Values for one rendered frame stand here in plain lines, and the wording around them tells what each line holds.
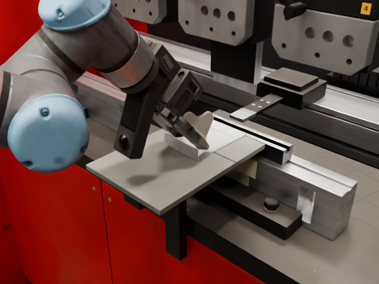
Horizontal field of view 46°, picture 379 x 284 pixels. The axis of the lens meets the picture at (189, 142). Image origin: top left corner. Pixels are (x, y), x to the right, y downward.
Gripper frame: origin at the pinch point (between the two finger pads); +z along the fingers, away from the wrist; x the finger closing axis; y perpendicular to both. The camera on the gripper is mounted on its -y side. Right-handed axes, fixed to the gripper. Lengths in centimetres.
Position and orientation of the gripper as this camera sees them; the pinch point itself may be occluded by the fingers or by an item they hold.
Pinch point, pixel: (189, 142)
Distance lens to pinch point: 78.5
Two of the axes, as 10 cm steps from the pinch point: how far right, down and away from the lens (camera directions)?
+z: 4.6, 4.4, 7.7
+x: -7.0, -3.5, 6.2
